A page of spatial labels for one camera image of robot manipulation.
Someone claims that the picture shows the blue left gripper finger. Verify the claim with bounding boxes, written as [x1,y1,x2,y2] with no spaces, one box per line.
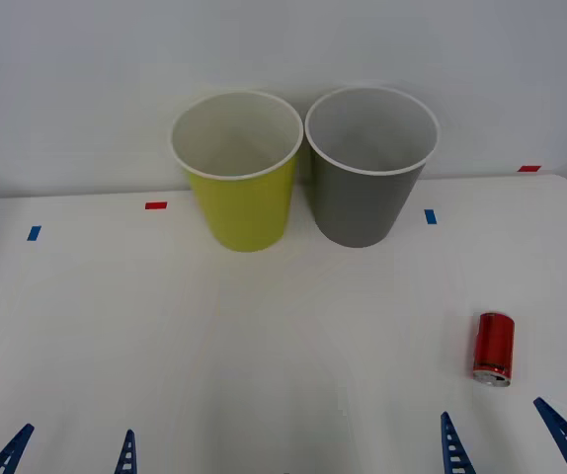
[0,423,36,474]
[113,429,137,474]

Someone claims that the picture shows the red drink can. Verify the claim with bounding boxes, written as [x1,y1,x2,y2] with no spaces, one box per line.
[471,310,517,388]

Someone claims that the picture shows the grey plastic waste bin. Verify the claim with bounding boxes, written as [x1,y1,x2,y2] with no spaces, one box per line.
[303,85,442,249]

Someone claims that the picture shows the yellow-green plastic waste bin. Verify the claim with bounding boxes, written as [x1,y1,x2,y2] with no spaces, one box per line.
[168,89,306,254]

